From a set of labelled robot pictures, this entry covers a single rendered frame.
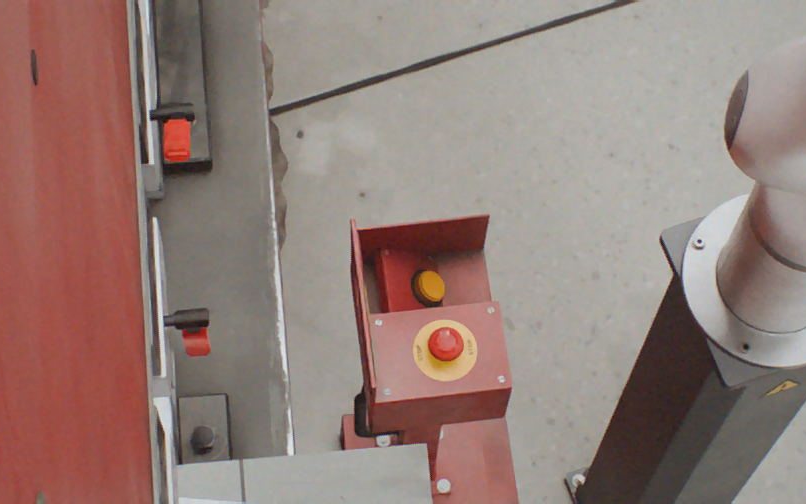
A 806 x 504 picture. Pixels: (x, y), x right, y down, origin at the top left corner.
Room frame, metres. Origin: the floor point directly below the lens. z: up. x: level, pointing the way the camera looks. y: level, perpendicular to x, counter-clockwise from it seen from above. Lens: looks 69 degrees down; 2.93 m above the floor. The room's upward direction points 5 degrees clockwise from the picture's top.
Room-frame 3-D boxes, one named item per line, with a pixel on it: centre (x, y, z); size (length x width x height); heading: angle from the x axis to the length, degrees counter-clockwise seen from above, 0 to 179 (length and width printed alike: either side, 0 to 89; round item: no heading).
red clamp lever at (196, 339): (0.57, 0.19, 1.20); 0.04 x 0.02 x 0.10; 100
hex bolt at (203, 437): (0.55, 0.20, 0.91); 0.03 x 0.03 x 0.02
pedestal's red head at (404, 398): (0.76, -0.03, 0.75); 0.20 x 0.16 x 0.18; 12
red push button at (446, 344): (0.71, -0.05, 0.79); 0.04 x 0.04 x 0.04
